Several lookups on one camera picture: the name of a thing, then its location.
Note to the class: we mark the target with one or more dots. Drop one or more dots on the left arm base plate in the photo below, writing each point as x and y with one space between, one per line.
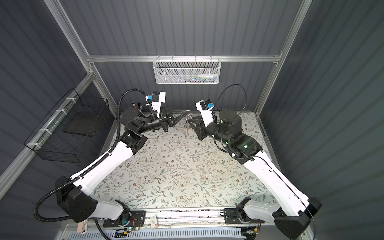
127 219

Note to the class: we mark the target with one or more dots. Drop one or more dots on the small white tag device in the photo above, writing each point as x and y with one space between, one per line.
154 222

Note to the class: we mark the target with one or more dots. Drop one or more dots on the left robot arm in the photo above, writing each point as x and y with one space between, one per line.
78 200

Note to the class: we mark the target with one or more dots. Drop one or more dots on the white ribbed cable duct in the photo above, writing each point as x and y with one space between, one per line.
177 234

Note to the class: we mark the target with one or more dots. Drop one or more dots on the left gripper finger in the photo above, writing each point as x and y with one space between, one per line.
176 113
177 118

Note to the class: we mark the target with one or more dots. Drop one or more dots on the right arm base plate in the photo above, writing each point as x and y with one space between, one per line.
235 216

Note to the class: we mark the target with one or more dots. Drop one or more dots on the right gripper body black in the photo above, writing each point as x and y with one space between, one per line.
202 131

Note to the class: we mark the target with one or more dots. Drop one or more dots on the white wire mesh basket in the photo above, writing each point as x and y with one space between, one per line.
189 73

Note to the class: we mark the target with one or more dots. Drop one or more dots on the black wire basket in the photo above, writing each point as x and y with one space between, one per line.
73 133

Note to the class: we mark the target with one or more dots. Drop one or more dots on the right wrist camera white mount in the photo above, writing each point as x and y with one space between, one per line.
206 109

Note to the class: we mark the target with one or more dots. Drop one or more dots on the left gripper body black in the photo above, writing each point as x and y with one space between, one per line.
164 122

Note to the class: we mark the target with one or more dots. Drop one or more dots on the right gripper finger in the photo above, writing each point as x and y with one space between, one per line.
195 124
193 117

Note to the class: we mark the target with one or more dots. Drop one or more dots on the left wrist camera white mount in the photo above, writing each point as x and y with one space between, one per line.
157 98

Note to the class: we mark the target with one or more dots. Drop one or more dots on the pink white small device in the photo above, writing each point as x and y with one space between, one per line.
82 227

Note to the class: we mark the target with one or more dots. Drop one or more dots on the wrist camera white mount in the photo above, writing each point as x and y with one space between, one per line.
206 109
157 98

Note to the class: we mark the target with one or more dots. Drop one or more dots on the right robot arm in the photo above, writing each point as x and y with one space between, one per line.
293 211

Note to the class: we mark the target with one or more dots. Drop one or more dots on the silver metal key holder plate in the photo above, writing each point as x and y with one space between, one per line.
187 126

